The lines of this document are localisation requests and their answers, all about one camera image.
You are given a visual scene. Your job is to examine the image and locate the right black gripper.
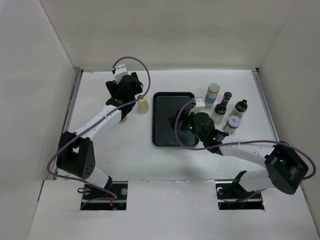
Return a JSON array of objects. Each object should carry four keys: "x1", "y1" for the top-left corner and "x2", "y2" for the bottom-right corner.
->
[{"x1": 168, "y1": 107, "x2": 206, "y2": 142}]

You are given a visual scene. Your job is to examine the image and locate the yellow cap spice bottle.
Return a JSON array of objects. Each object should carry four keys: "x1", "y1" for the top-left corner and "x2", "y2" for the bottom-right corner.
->
[{"x1": 137, "y1": 96, "x2": 149, "y2": 114}]

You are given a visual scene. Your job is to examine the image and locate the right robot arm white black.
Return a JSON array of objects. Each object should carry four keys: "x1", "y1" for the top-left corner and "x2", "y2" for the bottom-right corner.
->
[{"x1": 168, "y1": 110, "x2": 309, "y2": 198}]

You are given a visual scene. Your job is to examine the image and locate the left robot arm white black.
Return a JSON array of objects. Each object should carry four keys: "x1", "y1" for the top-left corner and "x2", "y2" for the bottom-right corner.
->
[{"x1": 56, "y1": 72, "x2": 143, "y2": 200}]

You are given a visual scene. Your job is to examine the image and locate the black plastic tray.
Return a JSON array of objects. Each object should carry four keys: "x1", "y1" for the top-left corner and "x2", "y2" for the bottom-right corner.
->
[{"x1": 152, "y1": 91, "x2": 195, "y2": 147}]

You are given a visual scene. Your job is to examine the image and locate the pink cap spice bottle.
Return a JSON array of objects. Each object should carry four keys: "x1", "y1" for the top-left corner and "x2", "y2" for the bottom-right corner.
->
[{"x1": 120, "y1": 117, "x2": 128, "y2": 123}]

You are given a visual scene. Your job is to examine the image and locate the black cap spice bottle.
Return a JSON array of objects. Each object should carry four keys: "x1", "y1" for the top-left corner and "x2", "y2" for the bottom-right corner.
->
[{"x1": 210, "y1": 103, "x2": 227, "y2": 125}]

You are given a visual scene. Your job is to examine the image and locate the silver lid blue label jar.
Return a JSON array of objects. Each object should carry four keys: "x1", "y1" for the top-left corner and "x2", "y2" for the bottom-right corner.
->
[{"x1": 204, "y1": 83, "x2": 220, "y2": 108}]

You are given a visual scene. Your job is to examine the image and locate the tall dark pepper grinder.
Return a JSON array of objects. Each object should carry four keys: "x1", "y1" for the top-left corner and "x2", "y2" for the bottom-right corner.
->
[{"x1": 221, "y1": 91, "x2": 232, "y2": 106}]

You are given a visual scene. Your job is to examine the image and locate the black knob cap bottle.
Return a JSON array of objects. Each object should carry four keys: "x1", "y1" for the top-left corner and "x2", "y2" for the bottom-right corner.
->
[{"x1": 229, "y1": 99, "x2": 248, "y2": 119}]

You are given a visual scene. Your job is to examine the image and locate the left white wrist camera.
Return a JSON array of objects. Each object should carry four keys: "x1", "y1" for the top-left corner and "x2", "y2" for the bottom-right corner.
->
[{"x1": 112, "y1": 63, "x2": 128, "y2": 84}]

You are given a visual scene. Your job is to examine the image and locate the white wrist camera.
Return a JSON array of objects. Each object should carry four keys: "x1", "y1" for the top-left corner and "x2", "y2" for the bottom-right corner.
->
[
  {"x1": 112, "y1": 63, "x2": 128, "y2": 84},
  {"x1": 188, "y1": 97, "x2": 206, "y2": 115}
]

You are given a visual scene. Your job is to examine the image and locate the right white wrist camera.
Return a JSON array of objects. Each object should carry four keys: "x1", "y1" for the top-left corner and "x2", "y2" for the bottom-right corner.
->
[{"x1": 188, "y1": 97, "x2": 206, "y2": 115}]

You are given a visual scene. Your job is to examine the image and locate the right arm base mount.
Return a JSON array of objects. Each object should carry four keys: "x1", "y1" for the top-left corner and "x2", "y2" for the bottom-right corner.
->
[{"x1": 215, "y1": 181, "x2": 265, "y2": 211}]

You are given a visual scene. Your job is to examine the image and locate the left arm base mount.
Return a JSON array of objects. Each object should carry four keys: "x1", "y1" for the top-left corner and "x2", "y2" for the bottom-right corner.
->
[{"x1": 77, "y1": 181, "x2": 128, "y2": 211}]

